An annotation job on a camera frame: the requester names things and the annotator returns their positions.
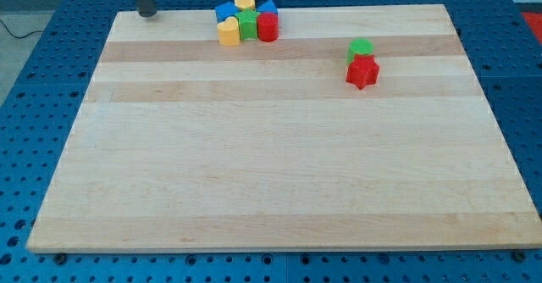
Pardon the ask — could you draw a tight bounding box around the wooden board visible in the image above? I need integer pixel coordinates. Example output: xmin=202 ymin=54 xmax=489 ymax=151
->
xmin=27 ymin=4 xmax=541 ymax=253

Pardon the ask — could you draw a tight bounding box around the red star block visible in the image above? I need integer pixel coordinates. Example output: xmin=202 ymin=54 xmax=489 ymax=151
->
xmin=346 ymin=54 xmax=379 ymax=90

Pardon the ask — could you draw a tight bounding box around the red cylinder block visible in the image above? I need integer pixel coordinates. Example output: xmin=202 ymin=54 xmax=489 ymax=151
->
xmin=257 ymin=12 xmax=279 ymax=42

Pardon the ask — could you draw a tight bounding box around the blue cube block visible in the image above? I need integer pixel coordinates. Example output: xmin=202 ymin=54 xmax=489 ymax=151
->
xmin=214 ymin=2 xmax=240 ymax=23

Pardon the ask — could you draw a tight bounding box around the green cylinder block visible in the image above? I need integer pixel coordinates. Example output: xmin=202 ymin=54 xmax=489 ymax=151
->
xmin=346 ymin=38 xmax=373 ymax=65

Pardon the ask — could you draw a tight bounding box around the black cable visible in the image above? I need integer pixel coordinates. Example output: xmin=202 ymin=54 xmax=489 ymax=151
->
xmin=0 ymin=19 xmax=45 ymax=40

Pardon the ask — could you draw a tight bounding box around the yellow hexagon block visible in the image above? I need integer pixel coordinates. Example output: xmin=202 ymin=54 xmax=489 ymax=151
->
xmin=234 ymin=0 xmax=256 ymax=11

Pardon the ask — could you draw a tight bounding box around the yellow heart block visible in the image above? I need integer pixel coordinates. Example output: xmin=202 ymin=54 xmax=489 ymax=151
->
xmin=217 ymin=16 xmax=241 ymax=47

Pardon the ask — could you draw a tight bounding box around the green star block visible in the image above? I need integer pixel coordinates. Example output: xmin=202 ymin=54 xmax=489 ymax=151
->
xmin=235 ymin=8 xmax=260 ymax=40

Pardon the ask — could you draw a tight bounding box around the blue triangle block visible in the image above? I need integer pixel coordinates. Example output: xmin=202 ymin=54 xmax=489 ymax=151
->
xmin=257 ymin=0 xmax=279 ymax=14

